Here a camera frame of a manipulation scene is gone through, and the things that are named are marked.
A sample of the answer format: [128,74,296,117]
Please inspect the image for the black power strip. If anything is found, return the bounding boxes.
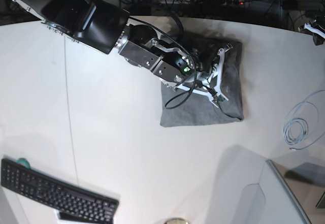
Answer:
[195,0,252,8]

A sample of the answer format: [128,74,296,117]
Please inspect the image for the grey t-shirt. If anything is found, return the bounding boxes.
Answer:
[160,33,244,127]

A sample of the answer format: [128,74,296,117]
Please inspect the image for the green tape roll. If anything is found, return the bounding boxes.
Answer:
[16,158,30,169]

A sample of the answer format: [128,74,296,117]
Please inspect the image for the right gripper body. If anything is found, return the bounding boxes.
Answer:
[177,47,221,87]

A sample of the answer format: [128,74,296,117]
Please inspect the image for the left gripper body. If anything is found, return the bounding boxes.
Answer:
[308,17,324,46]

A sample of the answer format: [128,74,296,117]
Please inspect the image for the round metal tin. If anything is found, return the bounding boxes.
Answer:
[164,217,190,224]

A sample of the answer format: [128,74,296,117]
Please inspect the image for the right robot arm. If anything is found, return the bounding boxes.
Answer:
[20,0,221,86]

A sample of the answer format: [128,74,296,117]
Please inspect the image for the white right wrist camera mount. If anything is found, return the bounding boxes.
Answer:
[193,43,233,108]

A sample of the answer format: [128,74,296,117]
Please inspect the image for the black keyboard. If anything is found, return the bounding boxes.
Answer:
[1,158,119,223]

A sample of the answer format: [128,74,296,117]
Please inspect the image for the coiled light blue cable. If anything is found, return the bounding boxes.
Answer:
[282,89,325,151]

